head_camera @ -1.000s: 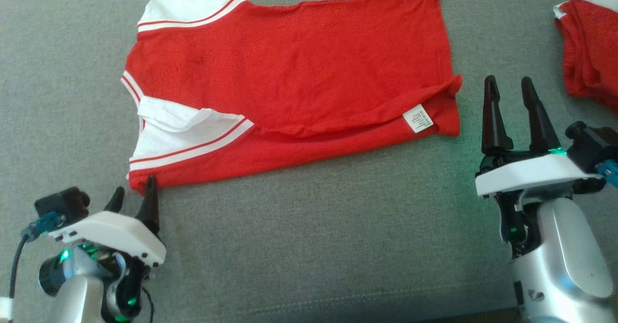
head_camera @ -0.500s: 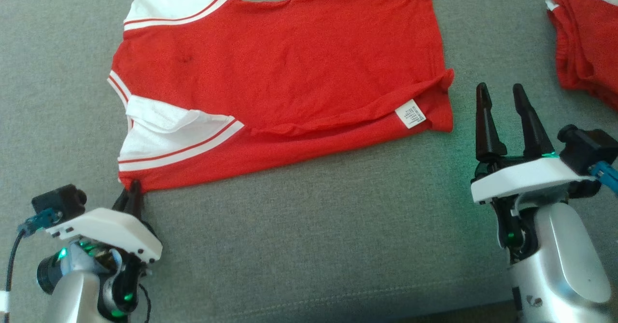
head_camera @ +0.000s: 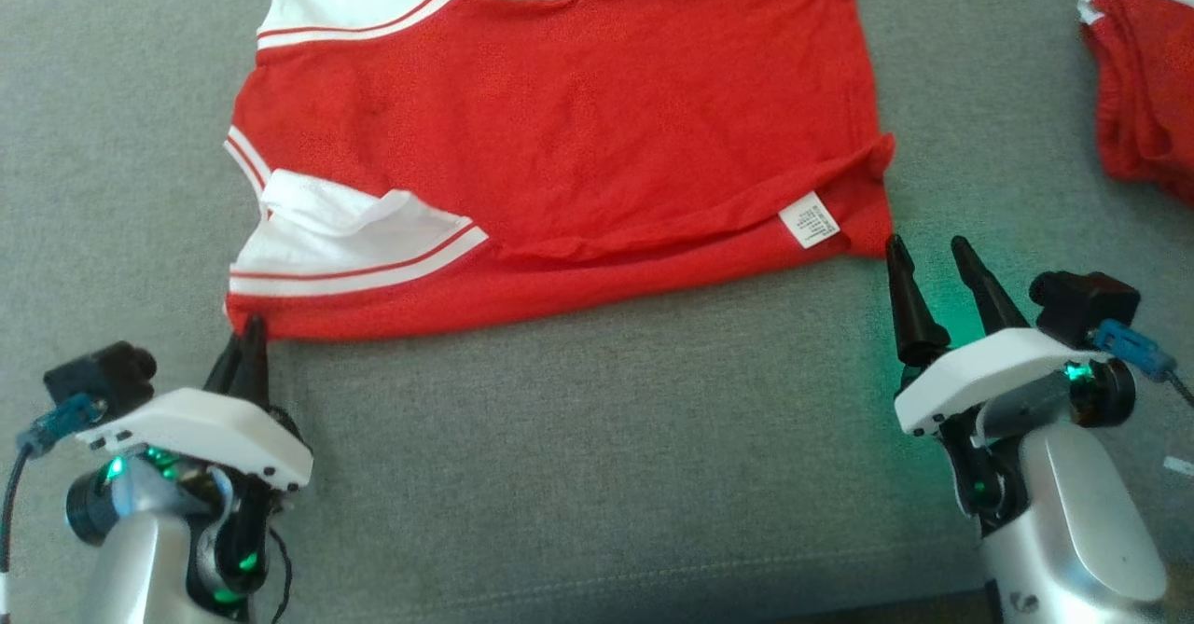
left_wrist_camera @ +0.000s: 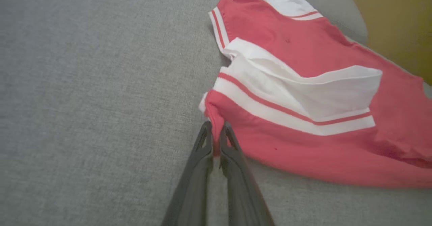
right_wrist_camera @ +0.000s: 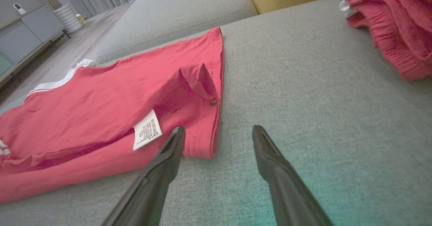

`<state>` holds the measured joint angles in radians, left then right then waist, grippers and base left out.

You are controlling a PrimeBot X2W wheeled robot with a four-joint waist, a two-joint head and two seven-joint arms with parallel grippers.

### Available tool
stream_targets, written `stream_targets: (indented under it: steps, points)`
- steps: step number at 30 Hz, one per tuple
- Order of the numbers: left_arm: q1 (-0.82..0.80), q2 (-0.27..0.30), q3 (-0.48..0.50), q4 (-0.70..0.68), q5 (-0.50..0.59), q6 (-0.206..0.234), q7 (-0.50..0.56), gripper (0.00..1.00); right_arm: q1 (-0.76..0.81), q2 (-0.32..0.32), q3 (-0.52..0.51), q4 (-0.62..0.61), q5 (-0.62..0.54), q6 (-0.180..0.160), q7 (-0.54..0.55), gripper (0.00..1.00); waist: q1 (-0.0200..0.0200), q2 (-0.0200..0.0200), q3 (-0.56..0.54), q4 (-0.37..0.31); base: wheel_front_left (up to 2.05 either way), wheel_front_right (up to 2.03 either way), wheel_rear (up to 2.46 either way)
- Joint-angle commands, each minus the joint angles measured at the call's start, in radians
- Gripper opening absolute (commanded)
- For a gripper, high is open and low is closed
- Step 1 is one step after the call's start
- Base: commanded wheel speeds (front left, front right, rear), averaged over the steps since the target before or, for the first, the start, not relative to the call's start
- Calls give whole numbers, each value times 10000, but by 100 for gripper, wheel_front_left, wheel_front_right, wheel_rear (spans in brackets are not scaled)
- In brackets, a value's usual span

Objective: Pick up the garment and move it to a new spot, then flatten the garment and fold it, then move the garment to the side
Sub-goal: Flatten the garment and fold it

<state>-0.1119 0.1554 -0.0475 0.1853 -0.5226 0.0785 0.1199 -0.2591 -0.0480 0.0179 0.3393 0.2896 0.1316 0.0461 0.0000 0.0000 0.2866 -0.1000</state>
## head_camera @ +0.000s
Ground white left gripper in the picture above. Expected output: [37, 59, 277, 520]
[75, 316, 313, 599]

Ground red jersey with white sleeves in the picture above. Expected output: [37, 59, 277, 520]
[224, 0, 896, 342]

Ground grey fabric sofa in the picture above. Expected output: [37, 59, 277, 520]
[0, 0, 1194, 624]

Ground red shorts with white stripe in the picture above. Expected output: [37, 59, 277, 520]
[1077, 0, 1194, 207]

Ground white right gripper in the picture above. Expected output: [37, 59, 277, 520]
[884, 234, 1111, 518]

